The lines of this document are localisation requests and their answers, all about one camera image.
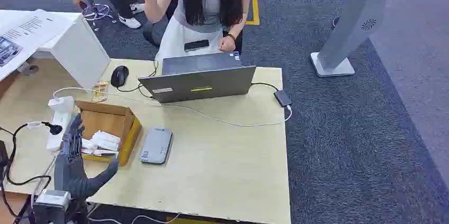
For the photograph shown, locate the yellowish printed card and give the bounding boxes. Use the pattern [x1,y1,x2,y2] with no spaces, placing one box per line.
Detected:
[92,80,110,103]

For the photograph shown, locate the long white cable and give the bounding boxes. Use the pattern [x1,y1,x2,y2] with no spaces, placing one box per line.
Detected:
[52,87,292,127]

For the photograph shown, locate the black hub cable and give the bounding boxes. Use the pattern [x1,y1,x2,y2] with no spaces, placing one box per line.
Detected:
[251,82,280,92]

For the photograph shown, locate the black adapter hub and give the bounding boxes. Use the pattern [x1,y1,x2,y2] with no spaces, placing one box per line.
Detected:
[273,89,293,107]

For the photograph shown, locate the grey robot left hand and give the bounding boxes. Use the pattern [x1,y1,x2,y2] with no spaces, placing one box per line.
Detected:
[53,114,120,200]

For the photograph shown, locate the black plug with cable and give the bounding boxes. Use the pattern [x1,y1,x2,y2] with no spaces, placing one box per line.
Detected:
[0,121,63,221]

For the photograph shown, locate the black mouse cable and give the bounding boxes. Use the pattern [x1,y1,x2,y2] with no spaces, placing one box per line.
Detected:
[116,60,158,100]

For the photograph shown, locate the stack of white cards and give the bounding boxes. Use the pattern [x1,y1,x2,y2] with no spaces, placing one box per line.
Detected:
[81,130,121,156]

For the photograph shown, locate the black phone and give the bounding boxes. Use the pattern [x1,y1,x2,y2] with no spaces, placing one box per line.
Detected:
[184,39,210,52]

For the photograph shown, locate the black computer mouse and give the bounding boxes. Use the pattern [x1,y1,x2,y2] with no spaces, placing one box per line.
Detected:
[110,65,129,88]

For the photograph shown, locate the grey laptop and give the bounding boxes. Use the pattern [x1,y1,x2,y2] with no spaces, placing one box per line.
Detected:
[138,51,257,104]

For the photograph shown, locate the chrome stool base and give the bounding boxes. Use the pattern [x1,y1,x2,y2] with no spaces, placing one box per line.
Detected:
[81,3,114,22]

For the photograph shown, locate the white floor cable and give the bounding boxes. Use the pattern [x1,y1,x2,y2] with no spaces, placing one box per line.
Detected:
[87,212,181,224]

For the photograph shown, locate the grey floor stand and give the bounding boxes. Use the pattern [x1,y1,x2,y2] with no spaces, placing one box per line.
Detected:
[310,0,392,77]

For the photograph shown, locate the white power strip cord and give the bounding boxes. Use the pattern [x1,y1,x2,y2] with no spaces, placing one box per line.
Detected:
[31,154,59,209]

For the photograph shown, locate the printed paper sheet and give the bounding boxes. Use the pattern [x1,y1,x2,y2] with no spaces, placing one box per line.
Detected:
[0,9,74,81]

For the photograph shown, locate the white power strip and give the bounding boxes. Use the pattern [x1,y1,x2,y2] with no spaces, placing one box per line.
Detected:
[46,96,76,152]

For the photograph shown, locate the white cabinet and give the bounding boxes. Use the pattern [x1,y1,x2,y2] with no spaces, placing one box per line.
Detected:
[0,9,111,90]

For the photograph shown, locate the grey card reader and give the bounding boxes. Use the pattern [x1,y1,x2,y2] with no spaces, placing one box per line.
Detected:
[139,127,173,165]

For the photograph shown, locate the person's left hand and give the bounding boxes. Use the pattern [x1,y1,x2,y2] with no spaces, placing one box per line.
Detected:
[219,35,236,53]

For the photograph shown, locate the small grey bracket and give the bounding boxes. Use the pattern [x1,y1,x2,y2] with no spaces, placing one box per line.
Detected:
[17,61,40,76]

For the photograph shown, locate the yellow floor tape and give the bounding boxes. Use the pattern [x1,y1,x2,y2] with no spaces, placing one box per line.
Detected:
[245,0,261,26]

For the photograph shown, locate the wooden card box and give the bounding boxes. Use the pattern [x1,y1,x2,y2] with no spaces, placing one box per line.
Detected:
[74,100,143,166]

